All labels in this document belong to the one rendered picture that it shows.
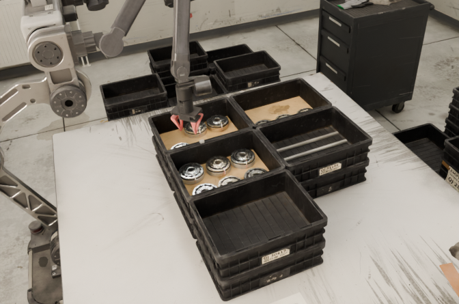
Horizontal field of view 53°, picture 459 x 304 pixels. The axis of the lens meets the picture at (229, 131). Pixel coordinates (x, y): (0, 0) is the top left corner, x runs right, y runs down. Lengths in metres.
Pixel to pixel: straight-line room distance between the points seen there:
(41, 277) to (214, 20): 3.41
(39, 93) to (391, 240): 1.51
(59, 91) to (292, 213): 1.01
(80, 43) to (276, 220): 0.91
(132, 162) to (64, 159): 0.35
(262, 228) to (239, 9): 3.75
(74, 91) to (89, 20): 2.96
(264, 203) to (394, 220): 0.52
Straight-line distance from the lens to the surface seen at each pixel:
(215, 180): 1.88
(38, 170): 3.62
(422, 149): 3.09
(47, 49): 1.60
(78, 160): 2.37
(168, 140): 2.14
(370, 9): 3.44
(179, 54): 1.64
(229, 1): 5.11
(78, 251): 1.93
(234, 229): 1.69
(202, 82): 1.68
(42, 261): 2.60
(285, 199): 1.80
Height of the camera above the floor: 2.07
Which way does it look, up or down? 35 degrees down
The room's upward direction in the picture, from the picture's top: 4 degrees counter-clockwise
